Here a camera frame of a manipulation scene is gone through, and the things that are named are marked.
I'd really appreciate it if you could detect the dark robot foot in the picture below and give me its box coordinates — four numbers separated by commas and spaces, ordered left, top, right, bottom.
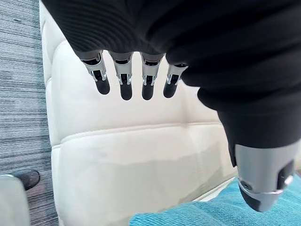
11, 169, 40, 191

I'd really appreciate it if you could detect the white leather sofa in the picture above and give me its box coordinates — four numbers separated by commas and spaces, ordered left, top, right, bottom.
39, 0, 238, 226

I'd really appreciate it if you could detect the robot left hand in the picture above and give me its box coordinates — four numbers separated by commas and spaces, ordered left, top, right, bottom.
40, 0, 301, 213

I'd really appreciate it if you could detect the silver robot leg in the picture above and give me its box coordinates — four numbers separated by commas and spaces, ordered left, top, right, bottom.
0, 174, 31, 226

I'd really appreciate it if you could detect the teal knitted cushion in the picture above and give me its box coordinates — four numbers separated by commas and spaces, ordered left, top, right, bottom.
129, 169, 301, 226

